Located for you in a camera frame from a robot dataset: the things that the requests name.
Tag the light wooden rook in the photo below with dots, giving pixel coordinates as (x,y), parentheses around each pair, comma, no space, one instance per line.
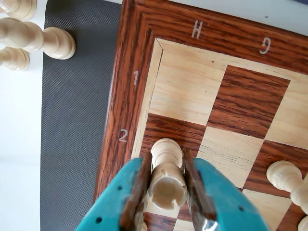
(166,178)

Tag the tall light wooden chess piece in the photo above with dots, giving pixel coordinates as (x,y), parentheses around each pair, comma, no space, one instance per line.
(38,39)
(19,8)

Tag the turquoise gripper finger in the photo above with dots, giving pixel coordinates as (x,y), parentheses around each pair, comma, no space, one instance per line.
(223,204)
(115,199)

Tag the dark grey mat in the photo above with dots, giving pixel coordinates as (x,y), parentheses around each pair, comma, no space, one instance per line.
(77,96)

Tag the light wooden pawn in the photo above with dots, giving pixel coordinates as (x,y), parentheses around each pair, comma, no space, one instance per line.
(14,59)
(286,180)

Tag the wooden chessboard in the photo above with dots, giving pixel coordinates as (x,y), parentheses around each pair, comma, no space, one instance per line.
(247,96)

